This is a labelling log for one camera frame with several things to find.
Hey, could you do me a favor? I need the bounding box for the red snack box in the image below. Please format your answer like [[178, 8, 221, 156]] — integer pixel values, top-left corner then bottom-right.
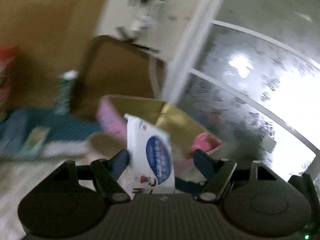
[[0, 46, 19, 121]]

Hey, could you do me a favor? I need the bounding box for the white blue wet wipes pack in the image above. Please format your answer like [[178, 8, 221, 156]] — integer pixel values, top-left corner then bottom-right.
[[119, 114, 175, 199]]

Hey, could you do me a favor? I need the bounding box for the pink fluffy sock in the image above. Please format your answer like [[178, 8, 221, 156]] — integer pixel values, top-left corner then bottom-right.
[[175, 132, 221, 178]]

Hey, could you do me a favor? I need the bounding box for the pink gold tin box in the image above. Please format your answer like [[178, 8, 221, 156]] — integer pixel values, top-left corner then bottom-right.
[[96, 95, 212, 150]]

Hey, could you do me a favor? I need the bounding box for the brown woven chair mat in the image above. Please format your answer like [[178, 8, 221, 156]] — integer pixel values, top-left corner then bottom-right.
[[70, 35, 157, 120]]

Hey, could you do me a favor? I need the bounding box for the small teal tissue packet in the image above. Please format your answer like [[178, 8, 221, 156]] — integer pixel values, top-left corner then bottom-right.
[[21, 126, 50, 159]]

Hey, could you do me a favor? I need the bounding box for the white wall plug adapter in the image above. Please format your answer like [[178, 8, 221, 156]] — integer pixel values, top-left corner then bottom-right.
[[129, 4, 160, 35]]

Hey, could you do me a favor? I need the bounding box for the green drink carton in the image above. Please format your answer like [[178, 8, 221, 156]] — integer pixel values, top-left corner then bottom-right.
[[55, 69, 79, 115]]

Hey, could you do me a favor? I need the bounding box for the teal mat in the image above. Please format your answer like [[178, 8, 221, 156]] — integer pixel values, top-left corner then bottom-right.
[[1, 108, 100, 160]]

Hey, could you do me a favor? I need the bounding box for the wooden board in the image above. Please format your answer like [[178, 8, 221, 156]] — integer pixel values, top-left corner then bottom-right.
[[1, 0, 105, 108]]

